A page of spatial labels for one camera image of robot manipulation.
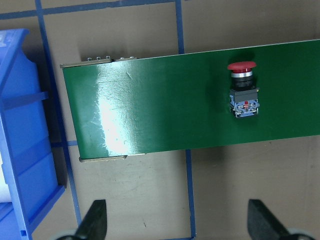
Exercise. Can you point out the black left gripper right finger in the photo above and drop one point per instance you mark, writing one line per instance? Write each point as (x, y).
(263, 225)

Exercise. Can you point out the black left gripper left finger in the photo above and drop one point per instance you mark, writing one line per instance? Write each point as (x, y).
(94, 224)

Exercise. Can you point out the red push button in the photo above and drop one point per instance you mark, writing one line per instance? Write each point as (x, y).
(243, 93)

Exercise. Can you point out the white foam pad left bin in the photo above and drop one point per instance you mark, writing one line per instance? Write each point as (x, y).
(5, 196)

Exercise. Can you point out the blue left source bin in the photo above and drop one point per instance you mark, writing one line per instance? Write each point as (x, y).
(27, 160)

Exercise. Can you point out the green conveyor belt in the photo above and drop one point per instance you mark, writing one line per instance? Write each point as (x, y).
(182, 101)

